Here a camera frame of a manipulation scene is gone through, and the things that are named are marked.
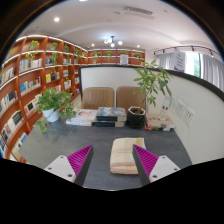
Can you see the dark book with blue spine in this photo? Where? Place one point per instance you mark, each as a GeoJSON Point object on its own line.
{"type": "Point", "coordinates": [108, 124]}

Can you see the white purple hanging banner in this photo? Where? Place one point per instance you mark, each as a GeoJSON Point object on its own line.
{"type": "Point", "coordinates": [179, 60]}

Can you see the multi-bulb ceiling lamp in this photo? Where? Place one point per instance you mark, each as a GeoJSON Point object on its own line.
{"type": "Point", "coordinates": [112, 41]}

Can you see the small stack of books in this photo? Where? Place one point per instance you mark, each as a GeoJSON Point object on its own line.
{"type": "Point", "coordinates": [160, 124]}

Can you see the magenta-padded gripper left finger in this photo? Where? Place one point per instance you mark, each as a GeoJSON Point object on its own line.
{"type": "Point", "coordinates": [61, 166]}

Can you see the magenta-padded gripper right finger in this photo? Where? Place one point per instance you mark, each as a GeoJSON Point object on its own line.
{"type": "Point", "coordinates": [163, 166]}

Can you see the cream striped towel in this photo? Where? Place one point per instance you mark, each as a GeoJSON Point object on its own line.
{"type": "Point", "coordinates": [121, 156]}

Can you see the orange wooden bookshelf unit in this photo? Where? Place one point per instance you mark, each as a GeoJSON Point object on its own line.
{"type": "Point", "coordinates": [30, 83]}

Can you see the white book with portrait cover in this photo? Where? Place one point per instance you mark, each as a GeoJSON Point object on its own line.
{"type": "Point", "coordinates": [85, 115]}

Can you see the white sheer curtains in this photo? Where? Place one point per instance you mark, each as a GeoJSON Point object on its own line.
{"type": "Point", "coordinates": [211, 68]}

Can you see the ceiling air vent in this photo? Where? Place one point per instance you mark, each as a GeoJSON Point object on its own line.
{"type": "Point", "coordinates": [138, 11]}

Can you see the black ceiling track rail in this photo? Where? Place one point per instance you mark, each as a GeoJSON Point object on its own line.
{"type": "Point", "coordinates": [186, 48]}

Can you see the recessed ceiling spotlights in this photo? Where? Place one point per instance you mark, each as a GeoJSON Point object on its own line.
{"type": "Point", "coordinates": [56, 19]}

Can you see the tall tree plant black pot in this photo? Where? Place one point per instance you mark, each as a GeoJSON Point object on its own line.
{"type": "Point", "coordinates": [136, 118]}

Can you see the white wall socket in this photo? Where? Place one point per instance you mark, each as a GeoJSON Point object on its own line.
{"type": "Point", "coordinates": [189, 116]}
{"type": "Point", "coordinates": [180, 108]}

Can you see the tan padded chair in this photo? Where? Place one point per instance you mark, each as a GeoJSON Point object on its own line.
{"type": "Point", "coordinates": [128, 97]}
{"type": "Point", "coordinates": [97, 98]}

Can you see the leafy vine plant white pot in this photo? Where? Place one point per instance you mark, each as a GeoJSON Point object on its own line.
{"type": "Point", "coordinates": [51, 114]}

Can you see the flat white book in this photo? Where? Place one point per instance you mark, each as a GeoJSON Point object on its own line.
{"type": "Point", "coordinates": [78, 123]}

